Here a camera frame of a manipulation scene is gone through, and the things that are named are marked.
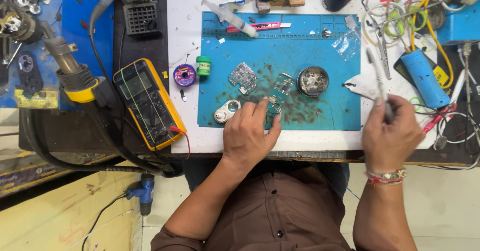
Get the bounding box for person's left hand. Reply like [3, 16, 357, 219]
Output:
[223, 97, 282, 165]

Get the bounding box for person's right hand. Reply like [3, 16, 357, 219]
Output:
[362, 95, 426, 173]

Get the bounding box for silver tweezers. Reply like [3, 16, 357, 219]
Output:
[366, 47, 394, 124]

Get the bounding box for green circuit board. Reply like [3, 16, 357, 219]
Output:
[265, 72, 295, 130]

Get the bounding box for white paper scrap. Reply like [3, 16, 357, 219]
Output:
[342, 74, 380, 101]

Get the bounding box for blue cylindrical tool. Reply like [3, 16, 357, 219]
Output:
[400, 48, 451, 109]

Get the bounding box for clear plastic bag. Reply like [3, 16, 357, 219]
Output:
[331, 29, 362, 63]

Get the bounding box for round metal tin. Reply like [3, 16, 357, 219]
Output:
[296, 66, 330, 97]

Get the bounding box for blue box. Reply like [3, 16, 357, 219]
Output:
[436, 1, 480, 46]

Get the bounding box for blue silicone work mat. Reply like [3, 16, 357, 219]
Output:
[197, 11, 362, 131]

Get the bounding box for silver shielded circuit board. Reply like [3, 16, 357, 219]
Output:
[228, 62, 260, 96]

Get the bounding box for pink utility knife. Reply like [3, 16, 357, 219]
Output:
[226, 21, 292, 34]

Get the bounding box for brown shirt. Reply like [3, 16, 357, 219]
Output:
[151, 163, 357, 251]

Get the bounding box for white magnifier loupe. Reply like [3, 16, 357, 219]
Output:
[214, 99, 241, 124]

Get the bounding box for clear flux syringe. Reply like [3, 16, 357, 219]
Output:
[200, 0, 260, 38]

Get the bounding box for green flux jar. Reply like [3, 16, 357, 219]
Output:
[196, 56, 212, 76]

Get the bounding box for purple solder wick spool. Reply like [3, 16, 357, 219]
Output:
[173, 63, 197, 88]

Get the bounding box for red multimeter probe lead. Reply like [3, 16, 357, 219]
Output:
[169, 125, 191, 159]

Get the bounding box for yellow digital multimeter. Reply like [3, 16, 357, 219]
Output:
[113, 58, 187, 152]

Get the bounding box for black soldering iron stand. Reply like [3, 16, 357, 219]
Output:
[119, 0, 163, 37]

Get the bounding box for blue tool tray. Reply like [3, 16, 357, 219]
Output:
[0, 0, 115, 109]

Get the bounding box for red thread bracelets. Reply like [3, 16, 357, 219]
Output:
[365, 168, 408, 187]

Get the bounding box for tangle of coloured wires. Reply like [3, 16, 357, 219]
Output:
[361, 0, 480, 94]

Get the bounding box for black hot air hose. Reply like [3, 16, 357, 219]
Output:
[19, 101, 177, 177]

